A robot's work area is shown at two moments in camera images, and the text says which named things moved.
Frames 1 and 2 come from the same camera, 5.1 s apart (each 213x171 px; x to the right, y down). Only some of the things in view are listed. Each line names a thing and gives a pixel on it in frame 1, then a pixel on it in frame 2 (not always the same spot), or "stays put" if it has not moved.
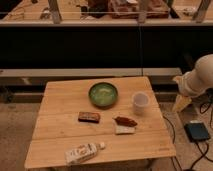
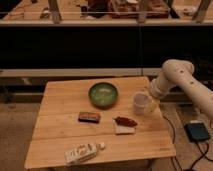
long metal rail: x=91 y=72 stays put
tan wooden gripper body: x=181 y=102 to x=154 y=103
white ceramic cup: x=140 y=100 stays put
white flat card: x=124 y=129 stays put
